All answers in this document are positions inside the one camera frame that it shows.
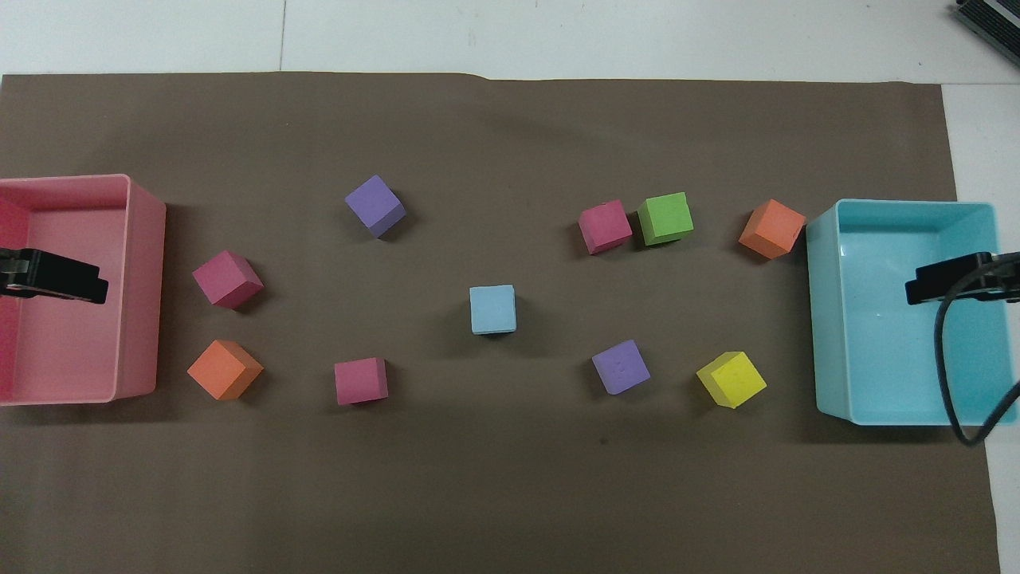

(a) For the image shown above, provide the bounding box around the purple foam block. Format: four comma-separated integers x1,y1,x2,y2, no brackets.
591,339,651,396
344,175,407,239

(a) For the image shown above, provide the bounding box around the light blue foam block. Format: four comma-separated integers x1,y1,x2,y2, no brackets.
469,285,517,336

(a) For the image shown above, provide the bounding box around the cyan plastic bin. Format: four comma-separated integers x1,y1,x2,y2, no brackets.
806,199,1020,426

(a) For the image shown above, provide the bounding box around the black stand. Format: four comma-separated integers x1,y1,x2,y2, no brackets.
955,0,1020,47

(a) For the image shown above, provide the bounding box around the pink plastic bin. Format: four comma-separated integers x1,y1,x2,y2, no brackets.
0,174,167,407

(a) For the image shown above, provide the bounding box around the pink foam block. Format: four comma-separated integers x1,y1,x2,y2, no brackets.
333,357,390,406
578,199,634,256
191,250,265,310

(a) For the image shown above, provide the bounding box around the yellow foam block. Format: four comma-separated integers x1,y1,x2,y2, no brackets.
696,351,768,410

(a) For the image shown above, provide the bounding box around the green foam block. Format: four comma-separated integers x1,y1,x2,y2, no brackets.
637,192,695,246

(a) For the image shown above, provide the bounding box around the orange foam block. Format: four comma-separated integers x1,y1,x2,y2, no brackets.
738,199,807,261
186,339,265,401

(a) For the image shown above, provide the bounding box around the black cable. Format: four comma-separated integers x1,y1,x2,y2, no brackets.
937,252,1020,446

